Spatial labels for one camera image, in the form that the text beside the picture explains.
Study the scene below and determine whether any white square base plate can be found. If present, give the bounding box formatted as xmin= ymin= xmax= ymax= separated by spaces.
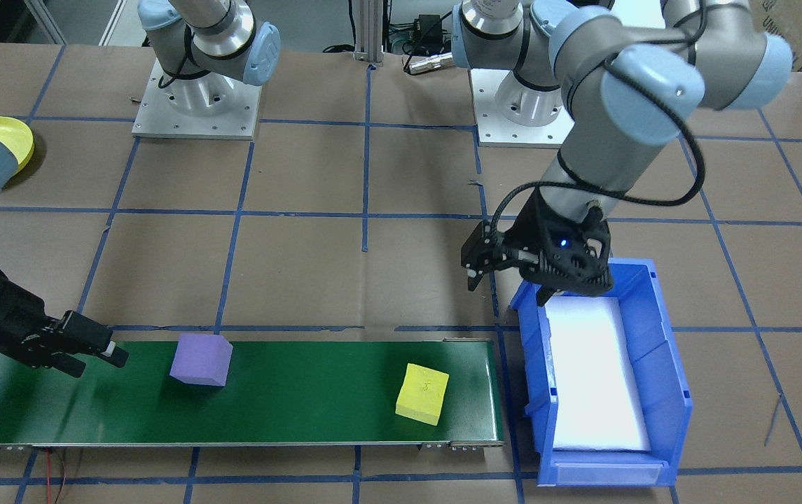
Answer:
xmin=132 ymin=59 xmax=263 ymax=141
xmin=469 ymin=70 xmax=580 ymax=148

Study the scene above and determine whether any blue plastic storage bin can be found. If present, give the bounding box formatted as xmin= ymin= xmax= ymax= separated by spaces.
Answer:
xmin=510 ymin=258 xmax=694 ymax=488

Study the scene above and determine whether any purple foam block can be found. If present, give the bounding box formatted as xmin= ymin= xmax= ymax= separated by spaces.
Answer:
xmin=169 ymin=333 xmax=234 ymax=388

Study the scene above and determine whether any white foam pad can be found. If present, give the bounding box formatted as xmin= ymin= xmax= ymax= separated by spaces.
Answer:
xmin=544 ymin=295 xmax=652 ymax=452

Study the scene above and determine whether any thin red wire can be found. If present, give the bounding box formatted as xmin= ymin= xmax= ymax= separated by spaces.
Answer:
xmin=43 ymin=448 xmax=69 ymax=504

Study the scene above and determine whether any yellow round plate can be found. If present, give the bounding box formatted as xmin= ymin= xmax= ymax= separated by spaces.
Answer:
xmin=0 ymin=116 xmax=35 ymax=176

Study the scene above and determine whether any green conveyor belt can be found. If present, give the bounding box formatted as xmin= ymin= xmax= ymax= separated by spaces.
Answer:
xmin=0 ymin=338 xmax=504 ymax=451

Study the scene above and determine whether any silver cylindrical connector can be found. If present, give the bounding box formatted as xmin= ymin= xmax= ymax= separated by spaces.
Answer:
xmin=404 ymin=52 xmax=454 ymax=74

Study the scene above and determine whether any yellow foam block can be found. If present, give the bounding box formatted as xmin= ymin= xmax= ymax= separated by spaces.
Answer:
xmin=395 ymin=363 xmax=450 ymax=426

